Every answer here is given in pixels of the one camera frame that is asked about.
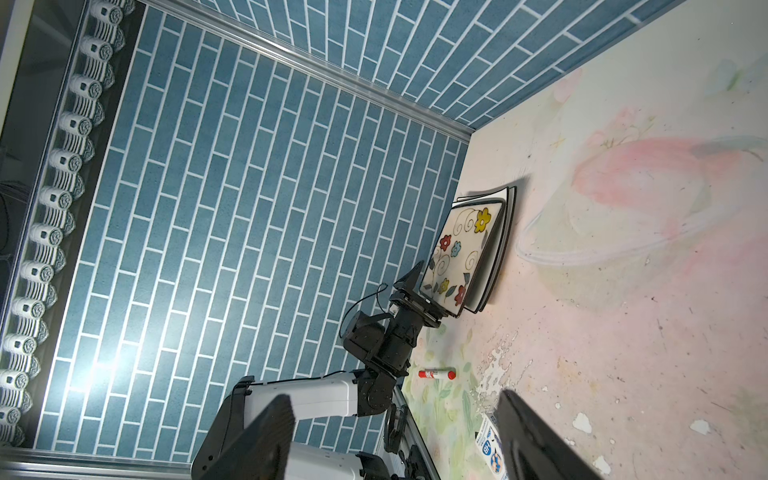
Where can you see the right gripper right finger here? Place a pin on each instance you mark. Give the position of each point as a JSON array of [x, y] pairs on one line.
[[531, 448]]

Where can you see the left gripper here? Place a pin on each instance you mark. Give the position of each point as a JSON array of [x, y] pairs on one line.
[[406, 297]]

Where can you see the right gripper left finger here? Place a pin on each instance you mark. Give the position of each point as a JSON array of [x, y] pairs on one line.
[[240, 449]]

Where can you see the black square plate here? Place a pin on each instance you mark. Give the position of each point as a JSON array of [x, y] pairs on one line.
[[453, 263]]

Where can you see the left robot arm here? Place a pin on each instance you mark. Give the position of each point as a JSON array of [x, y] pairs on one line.
[[383, 344]]

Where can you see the blue white pen box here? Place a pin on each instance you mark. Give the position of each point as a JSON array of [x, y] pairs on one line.
[[488, 443]]

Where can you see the red marker pen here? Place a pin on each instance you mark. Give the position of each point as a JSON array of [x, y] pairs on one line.
[[437, 374]]

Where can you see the aluminium mounting rail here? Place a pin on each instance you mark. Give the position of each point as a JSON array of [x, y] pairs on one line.
[[402, 445]]

